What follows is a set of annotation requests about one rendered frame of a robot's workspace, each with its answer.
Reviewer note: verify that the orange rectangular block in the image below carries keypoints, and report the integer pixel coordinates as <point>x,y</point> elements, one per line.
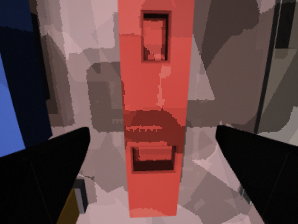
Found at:
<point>70,211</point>

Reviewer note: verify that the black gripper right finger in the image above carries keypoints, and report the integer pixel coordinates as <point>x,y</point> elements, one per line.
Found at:
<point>267,170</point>

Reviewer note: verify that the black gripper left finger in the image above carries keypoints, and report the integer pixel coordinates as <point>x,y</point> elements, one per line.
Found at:
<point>35,182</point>

